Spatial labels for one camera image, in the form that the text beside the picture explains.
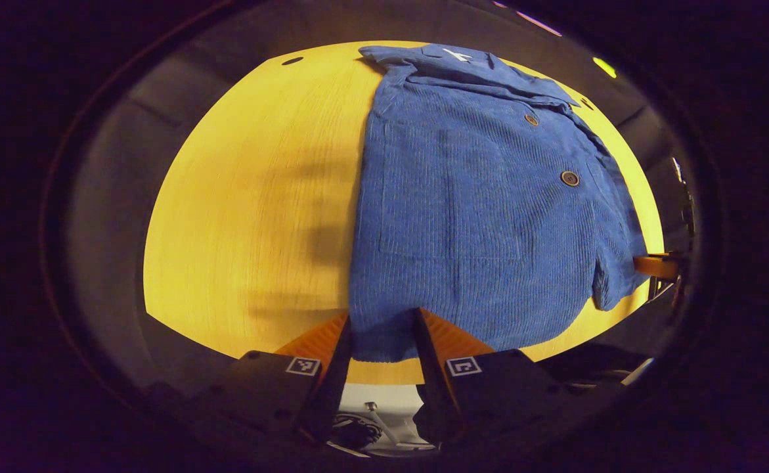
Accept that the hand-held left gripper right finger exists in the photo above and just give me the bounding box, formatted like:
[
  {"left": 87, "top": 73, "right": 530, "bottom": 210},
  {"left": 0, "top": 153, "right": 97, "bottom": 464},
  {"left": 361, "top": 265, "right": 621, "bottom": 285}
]
[{"left": 412, "top": 307, "right": 563, "bottom": 445}]

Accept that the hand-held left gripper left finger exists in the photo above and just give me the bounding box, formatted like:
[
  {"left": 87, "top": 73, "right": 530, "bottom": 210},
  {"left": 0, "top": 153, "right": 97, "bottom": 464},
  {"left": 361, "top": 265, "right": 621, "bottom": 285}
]
[{"left": 151, "top": 312, "right": 354, "bottom": 444}]

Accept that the blue corduroy shirt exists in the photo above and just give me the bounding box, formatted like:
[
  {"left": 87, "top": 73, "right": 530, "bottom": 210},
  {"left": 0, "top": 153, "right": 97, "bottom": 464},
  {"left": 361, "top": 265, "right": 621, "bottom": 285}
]
[{"left": 348, "top": 43, "right": 651, "bottom": 363}]

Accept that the white wheeled base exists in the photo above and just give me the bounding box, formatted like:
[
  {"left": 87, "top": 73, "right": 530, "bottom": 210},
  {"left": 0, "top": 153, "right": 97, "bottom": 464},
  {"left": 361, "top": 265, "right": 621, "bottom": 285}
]
[{"left": 332, "top": 384, "right": 437, "bottom": 455}]

